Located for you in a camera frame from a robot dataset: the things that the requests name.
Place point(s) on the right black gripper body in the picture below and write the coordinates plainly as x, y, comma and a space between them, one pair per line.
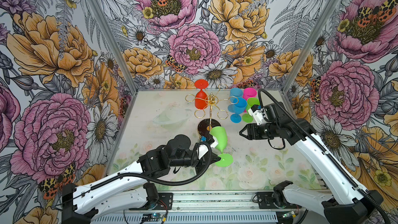
264, 131

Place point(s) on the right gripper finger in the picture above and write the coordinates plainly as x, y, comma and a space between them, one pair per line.
246, 129
245, 136

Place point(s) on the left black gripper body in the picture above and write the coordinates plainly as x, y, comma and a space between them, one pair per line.
198, 163

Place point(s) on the green wine glass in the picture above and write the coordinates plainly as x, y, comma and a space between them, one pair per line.
250, 103
220, 137

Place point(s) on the blue wine glass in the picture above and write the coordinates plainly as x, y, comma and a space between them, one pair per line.
236, 92
237, 107

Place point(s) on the pink wine glass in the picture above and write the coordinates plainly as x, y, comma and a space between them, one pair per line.
249, 92

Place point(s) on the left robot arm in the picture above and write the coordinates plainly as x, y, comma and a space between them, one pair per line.
136, 183

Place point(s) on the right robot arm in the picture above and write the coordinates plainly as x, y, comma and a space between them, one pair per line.
349, 201

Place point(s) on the red wine glass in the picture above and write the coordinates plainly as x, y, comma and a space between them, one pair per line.
201, 96

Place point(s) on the small green circuit board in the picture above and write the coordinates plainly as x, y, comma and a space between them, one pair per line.
154, 216

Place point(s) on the white vent grille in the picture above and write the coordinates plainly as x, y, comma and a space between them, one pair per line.
195, 218

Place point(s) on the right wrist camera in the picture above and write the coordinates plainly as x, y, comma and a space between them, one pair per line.
257, 113

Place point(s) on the gold wire wine glass rack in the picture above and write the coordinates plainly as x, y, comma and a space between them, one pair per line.
206, 116

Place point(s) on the aluminium front rail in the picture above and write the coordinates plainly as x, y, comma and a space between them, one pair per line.
197, 201

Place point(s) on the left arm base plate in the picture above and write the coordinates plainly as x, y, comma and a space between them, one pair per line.
165, 202

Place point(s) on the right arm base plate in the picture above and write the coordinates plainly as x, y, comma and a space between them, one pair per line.
265, 200

